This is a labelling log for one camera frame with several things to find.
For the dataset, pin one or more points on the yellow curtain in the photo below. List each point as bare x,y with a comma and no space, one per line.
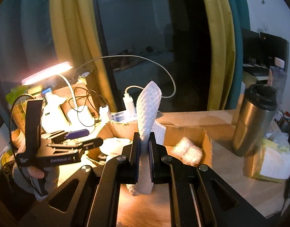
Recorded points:
75,37
221,28

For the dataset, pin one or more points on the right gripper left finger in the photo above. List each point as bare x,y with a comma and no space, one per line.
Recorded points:
90,197

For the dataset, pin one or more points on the black car key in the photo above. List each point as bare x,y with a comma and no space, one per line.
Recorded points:
287,189

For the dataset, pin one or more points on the white textured cloth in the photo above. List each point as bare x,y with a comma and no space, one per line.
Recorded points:
147,108

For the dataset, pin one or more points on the yellow tissue pack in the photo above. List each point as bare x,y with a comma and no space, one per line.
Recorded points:
271,162

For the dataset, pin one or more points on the white LED desk lamp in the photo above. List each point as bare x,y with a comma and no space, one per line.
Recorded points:
58,70

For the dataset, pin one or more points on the stack of paper cups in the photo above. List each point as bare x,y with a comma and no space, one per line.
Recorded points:
17,126

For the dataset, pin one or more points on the yellow curtain left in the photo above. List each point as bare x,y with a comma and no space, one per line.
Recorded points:
75,37

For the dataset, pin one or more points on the stainless steel travel mug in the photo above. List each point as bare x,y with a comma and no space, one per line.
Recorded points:
256,113

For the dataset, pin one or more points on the white fluffy soft pad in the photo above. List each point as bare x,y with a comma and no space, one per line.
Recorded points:
188,152

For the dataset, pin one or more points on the person's left hand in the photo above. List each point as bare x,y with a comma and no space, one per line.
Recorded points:
36,173

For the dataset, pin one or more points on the brown cardboard box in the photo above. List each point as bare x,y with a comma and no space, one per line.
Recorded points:
117,135

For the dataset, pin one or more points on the yellow curtain right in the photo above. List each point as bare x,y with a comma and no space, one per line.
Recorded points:
221,28

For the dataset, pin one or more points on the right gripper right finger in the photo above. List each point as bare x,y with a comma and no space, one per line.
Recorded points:
198,195

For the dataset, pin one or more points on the white charger with cable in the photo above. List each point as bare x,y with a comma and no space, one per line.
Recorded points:
128,100

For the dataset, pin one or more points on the white power strip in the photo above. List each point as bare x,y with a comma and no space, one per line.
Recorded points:
123,117

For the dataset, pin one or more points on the black monitor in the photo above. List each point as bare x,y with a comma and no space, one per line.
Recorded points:
260,51

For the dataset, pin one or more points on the clear water bottle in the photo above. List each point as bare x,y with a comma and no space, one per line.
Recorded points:
277,79

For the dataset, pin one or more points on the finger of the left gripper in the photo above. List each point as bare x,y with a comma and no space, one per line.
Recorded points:
60,136
77,147

